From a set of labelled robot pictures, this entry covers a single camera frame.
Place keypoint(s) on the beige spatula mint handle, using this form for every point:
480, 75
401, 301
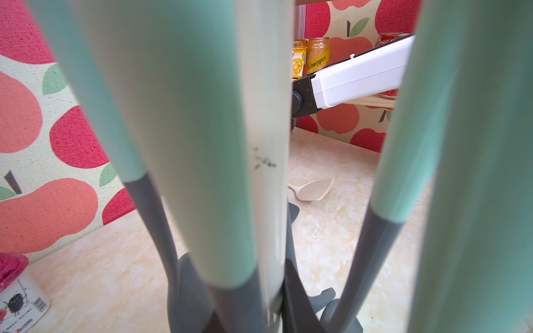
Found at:
314, 190

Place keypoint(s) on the white utensil rack stand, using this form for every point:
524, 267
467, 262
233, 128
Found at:
265, 30

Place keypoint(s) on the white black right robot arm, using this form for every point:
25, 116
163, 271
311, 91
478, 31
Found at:
372, 72

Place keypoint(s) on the yellow mango cup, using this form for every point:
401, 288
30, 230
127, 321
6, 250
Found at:
299, 55

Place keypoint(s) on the orange schweppes can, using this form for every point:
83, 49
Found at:
318, 54

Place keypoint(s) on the red cola can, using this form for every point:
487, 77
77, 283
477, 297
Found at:
383, 40

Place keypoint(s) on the pink lid yogurt cup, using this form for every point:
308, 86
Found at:
23, 301

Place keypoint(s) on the grey utensil mint handle left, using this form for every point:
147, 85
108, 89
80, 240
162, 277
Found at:
188, 306

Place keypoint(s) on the grey utensil mint handle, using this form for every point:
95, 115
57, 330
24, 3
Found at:
188, 306
463, 117

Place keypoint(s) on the grey utensil mint handle right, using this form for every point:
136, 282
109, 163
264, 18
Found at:
463, 117

